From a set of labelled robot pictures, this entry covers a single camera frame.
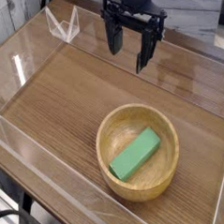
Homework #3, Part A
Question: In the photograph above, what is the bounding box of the black metal table leg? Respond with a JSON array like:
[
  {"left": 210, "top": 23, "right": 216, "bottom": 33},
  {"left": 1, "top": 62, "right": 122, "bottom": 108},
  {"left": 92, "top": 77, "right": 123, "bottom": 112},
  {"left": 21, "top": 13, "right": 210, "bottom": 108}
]
[{"left": 18, "top": 192, "right": 40, "bottom": 224}]

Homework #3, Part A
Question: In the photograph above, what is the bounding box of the brown wooden bowl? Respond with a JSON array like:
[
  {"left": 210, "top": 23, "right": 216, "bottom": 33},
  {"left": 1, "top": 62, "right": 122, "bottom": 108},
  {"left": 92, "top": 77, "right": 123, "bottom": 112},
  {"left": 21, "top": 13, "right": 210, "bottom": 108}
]
[{"left": 96, "top": 103, "right": 180, "bottom": 202}]

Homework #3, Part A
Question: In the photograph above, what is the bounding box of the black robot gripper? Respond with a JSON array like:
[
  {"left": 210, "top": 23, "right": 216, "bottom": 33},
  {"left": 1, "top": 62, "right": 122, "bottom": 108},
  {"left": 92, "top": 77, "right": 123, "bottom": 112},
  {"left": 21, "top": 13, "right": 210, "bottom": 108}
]
[{"left": 101, "top": 0, "right": 167, "bottom": 74}]

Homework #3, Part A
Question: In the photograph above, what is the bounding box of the green rectangular block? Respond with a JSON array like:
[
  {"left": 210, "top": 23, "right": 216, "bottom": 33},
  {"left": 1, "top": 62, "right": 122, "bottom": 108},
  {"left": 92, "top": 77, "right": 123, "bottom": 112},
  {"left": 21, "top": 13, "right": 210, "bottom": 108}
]
[{"left": 109, "top": 127, "right": 161, "bottom": 182}]

